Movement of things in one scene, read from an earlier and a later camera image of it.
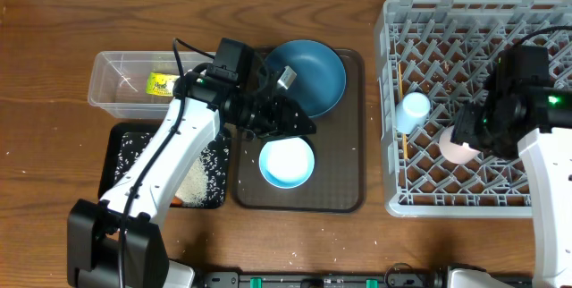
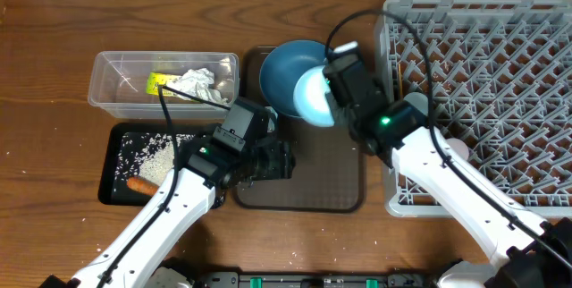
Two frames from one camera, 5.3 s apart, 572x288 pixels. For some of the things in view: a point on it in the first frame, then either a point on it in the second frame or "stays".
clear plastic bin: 120,80 stays
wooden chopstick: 406,154 stays
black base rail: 390,280 stays
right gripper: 465,131 -> 379,82
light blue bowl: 287,163 -> 309,97
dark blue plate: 320,78 stays
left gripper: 280,105 -> 283,161
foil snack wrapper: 161,84 stays
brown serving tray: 338,148 stays
